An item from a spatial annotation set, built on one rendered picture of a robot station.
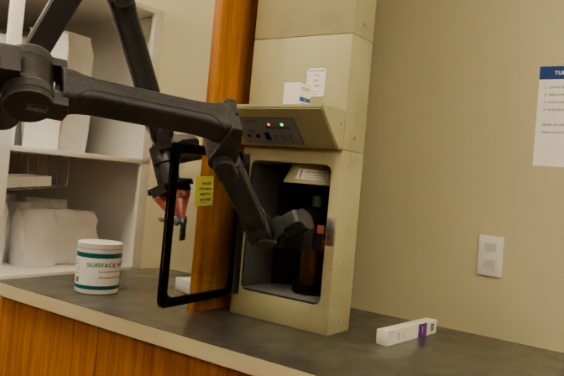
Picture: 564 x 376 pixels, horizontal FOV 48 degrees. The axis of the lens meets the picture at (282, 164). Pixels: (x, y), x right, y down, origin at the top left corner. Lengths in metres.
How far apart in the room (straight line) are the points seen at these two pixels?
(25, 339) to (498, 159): 1.47
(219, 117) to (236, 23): 0.72
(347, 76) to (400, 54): 0.46
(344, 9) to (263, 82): 0.30
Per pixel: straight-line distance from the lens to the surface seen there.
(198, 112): 1.16
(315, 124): 1.57
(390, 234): 2.02
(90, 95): 1.09
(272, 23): 1.81
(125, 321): 1.68
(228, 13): 1.84
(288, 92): 1.63
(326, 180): 1.70
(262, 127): 1.68
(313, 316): 1.67
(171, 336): 1.57
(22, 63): 1.08
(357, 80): 1.67
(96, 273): 1.95
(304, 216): 1.59
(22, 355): 2.10
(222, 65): 1.80
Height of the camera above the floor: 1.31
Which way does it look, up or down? 2 degrees up
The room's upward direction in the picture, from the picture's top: 5 degrees clockwise
